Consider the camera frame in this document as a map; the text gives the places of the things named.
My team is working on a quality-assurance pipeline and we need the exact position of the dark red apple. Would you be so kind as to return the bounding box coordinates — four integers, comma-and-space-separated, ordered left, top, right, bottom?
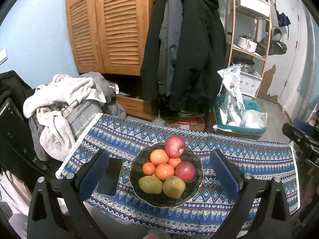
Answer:
175, 161, 196, 182

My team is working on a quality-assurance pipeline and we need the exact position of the yellow pear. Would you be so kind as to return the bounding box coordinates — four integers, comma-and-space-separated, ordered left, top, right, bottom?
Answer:
162, 175, 186, 199
138, 176, 163, 194

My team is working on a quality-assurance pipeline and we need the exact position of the small tangerine front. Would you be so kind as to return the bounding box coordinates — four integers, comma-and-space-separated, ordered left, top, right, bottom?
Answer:
142, 162, 156, 176

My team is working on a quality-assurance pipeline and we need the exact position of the small tangerine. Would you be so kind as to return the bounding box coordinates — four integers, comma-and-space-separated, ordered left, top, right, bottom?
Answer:
168, 158, 181, 168
142, 162, 156, 176

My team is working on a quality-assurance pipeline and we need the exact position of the large orange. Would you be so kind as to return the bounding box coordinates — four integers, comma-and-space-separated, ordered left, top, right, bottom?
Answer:
155, 164, 175, 181

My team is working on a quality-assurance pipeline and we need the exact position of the person's right hand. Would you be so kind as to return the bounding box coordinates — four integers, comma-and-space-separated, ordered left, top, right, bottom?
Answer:
302, 168, 318, 206

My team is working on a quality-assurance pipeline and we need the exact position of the black smartphone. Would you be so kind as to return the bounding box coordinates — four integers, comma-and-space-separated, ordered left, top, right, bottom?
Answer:
96, 158, 123, 196

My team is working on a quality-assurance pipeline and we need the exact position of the clear plastic bag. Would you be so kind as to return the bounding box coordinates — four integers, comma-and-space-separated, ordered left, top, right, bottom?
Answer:
240, 110, 268, 129

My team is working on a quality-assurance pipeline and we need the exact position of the black chair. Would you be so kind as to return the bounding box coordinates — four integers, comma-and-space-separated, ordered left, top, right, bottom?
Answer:
1, 70, 61, 178

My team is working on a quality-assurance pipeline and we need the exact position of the white rice bag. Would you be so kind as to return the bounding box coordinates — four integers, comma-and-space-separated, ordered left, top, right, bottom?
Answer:
217, 64, 245, 126

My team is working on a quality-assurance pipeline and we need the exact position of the teal storage box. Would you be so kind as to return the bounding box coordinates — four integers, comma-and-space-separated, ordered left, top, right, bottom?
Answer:
214, 96, 268, 136

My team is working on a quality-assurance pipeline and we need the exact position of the steel steamer pot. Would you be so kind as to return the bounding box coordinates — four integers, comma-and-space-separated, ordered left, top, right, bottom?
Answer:
234, 58, 255, 73

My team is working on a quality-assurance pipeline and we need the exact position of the grey hanging bag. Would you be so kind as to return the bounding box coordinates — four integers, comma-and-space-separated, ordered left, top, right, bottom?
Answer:
256, 27, 287, 56

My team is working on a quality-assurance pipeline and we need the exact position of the dark glass scalloped plate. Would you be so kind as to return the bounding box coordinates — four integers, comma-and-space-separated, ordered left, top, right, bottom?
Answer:
129, 142, 203, 207

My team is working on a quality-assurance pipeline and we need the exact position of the patterned blue tablecloth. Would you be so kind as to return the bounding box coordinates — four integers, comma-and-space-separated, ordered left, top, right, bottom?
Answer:
56, 113, 301, 236

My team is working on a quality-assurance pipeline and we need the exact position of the pile of grey clothes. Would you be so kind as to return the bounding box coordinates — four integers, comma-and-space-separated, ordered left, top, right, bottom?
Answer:
23, 72, 127, 161

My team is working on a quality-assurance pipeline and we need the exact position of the white pot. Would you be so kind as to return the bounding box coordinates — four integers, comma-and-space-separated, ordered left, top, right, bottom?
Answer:
237, 35, 258, 53

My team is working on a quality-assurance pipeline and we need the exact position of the wooden shelf rack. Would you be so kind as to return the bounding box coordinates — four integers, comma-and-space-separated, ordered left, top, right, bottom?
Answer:
225, 0, 272, 100

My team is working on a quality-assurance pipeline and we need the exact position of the cardboard box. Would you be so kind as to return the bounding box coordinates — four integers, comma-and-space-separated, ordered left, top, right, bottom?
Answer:
116, 95, 206, 132

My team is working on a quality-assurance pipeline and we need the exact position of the black hanging coat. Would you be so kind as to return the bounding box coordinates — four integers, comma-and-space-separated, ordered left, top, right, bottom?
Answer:
140, 0, 226, 116

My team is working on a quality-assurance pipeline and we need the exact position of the white storage bin top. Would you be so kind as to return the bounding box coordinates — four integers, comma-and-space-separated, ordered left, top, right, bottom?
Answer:
236, 0, 270, 17

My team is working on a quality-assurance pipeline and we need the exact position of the wooden louvered wardrobe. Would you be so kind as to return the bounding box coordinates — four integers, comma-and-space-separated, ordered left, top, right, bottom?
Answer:
65, 0, 154, 76

